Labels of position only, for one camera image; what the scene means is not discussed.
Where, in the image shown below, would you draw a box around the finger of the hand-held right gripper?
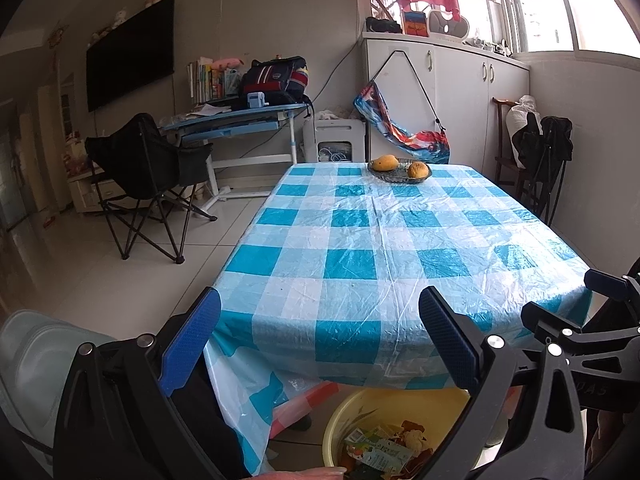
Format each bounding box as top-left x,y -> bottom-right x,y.
520,302 -> 640,356
584,268 -> 640,307

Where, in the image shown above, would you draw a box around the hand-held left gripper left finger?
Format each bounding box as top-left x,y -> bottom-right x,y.
52,286 -> 223,480

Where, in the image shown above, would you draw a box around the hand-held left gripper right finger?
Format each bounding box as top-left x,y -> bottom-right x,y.
418,286 -> 586,480

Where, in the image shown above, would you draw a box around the yellow plastic basin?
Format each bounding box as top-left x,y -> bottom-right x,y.
321,386 -> 473,480

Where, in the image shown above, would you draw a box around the light blue milk carton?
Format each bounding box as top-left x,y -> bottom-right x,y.
342,427 -> 416,471

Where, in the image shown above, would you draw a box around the blue white checked tablecloth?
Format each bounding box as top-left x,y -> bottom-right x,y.
202,162 -> 596,478

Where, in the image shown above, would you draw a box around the folded black chair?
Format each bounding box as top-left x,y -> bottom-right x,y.
512,112 -> 574,228

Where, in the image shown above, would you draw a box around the dark wooden chair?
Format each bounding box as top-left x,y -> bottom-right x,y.
492,97 -> 531,191

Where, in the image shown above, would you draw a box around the pale grey plastic object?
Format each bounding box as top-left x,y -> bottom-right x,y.
0,309 -> 118,453

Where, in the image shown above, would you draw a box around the dark striped glass bowl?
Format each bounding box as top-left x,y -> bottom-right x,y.
367,157 -> 433,184

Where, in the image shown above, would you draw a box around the low white television stand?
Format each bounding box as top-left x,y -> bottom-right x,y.
66,160 -> 126,216

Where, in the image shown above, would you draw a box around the white sack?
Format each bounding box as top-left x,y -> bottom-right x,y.
506,95 -> 542,141

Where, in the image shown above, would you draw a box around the black camp chair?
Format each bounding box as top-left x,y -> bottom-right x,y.
84,112 -> 218,264

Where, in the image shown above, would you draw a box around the colourful printed hanging bag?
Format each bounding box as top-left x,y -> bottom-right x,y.
354,50 -> 451,165

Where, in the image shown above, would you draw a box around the blue tilted study desk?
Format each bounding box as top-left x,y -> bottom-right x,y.
162,101 -> 313,208

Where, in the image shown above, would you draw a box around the white plastic cabinet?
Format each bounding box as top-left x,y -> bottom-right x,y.
302,117 -> 368,165

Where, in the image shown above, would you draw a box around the row of books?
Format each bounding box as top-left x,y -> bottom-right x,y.
186,57 -> 241,106

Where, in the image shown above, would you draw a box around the row of pale shoes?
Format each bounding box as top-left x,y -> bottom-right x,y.
470,37 -> 513,54

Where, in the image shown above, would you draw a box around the dark striped backpack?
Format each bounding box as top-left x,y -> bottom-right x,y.
240,56 -> 311,106

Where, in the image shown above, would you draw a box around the window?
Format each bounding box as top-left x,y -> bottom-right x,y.
505,0 -> 640,53

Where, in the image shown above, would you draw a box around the black television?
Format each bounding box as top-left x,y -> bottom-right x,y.
86,0 -> 176,113

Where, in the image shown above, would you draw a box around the white grey plush toy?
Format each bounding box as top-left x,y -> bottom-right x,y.
429,10 -> 471,39

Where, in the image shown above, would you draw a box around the black bag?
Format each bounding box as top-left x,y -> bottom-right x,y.
365,16 -> 403,34

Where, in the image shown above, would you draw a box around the white wall cabinet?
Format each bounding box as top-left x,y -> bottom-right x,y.
361,31 -> 531,181

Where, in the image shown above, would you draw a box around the orange picture frame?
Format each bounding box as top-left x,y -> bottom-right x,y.
401,9 -> 430,37

